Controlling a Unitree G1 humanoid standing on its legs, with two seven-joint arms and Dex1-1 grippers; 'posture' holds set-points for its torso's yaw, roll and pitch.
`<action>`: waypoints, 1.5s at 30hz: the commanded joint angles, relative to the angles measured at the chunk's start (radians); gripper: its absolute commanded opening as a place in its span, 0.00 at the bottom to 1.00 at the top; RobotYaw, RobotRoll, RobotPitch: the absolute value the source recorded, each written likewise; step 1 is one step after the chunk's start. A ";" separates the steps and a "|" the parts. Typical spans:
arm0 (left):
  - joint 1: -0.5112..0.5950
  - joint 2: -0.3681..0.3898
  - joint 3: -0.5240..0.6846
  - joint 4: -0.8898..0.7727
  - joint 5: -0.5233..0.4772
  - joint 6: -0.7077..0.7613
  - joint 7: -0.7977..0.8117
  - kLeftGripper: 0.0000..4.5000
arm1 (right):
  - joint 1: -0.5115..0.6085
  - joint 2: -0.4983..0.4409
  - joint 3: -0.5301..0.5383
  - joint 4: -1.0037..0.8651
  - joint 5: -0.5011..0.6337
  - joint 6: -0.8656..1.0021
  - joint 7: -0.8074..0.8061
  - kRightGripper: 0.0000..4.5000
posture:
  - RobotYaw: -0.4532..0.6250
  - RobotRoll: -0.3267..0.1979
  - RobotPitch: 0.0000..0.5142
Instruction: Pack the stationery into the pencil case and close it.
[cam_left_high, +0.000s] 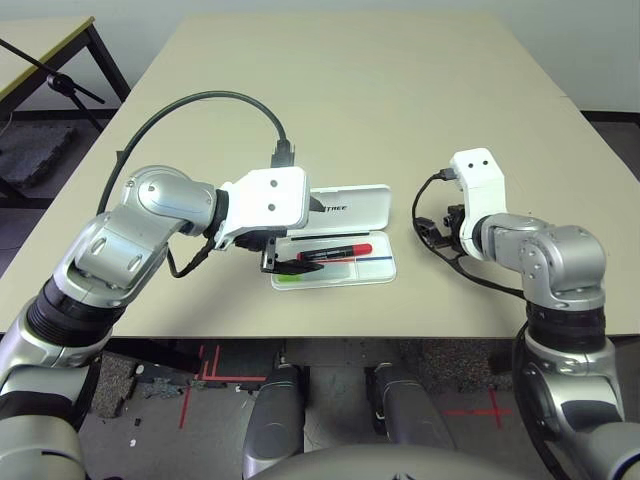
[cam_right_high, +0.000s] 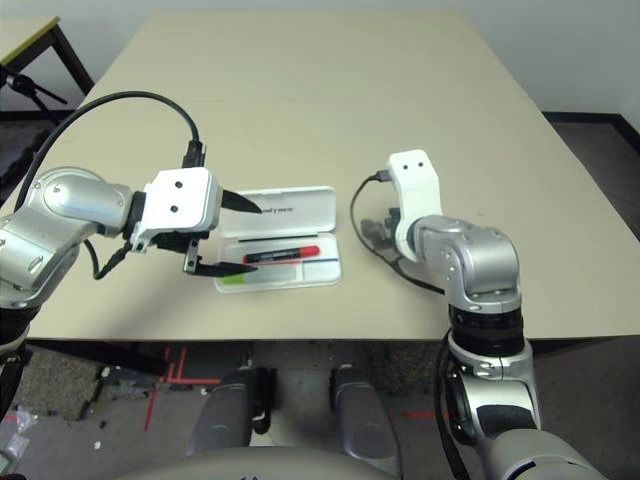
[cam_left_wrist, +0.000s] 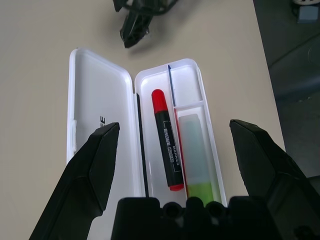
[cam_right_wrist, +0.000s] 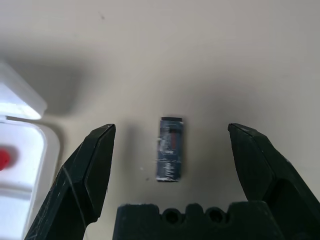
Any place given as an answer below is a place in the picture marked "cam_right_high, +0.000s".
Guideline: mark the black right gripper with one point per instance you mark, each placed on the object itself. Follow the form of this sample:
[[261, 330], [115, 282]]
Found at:
[[387, 227]]

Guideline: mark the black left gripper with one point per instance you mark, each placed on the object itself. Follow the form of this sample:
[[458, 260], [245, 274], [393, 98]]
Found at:
[[172, 240]]

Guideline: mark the green capped highlighter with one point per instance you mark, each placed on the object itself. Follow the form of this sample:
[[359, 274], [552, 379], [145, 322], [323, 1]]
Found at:
[[235, 280]]

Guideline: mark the black marker with red cap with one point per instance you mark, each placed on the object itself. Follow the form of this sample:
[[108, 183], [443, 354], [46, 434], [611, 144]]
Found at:
[[280, 256]]

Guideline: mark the white plastic pencil case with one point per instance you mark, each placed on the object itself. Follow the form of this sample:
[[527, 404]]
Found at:
[[300, 205]]

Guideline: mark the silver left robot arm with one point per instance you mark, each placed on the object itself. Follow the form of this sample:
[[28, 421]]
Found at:
[[75, 200]]

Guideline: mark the grey robot left leg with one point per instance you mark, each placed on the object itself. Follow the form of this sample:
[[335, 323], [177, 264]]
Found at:
[[220, 420]]

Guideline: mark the grey robot leg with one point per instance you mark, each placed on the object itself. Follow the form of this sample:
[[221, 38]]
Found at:
[[220, 420], [365, 420]]

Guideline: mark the grey robot right leg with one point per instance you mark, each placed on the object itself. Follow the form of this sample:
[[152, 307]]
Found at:
[[365, 420]]

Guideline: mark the grey robot torso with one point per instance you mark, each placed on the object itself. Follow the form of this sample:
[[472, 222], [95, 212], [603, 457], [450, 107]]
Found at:
[[250, 465]]

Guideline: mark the black tripod stand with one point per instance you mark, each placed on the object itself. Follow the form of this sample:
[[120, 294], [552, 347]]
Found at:
[[22, 84]]

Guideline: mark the clear plastic bag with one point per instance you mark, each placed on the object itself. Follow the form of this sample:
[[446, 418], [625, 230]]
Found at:
[[15, 435]]

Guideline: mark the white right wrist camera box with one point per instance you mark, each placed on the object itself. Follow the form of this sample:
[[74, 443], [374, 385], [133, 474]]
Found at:
[[415, 185]]

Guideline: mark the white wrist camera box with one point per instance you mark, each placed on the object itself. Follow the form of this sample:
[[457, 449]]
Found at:
[[180, 200], [415, 185]]

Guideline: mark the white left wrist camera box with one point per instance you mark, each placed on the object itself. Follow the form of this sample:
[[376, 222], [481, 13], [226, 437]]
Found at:
[[180, 200]]

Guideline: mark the beige side table black frame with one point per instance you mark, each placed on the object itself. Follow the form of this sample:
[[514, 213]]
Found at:
[[20, 35]]

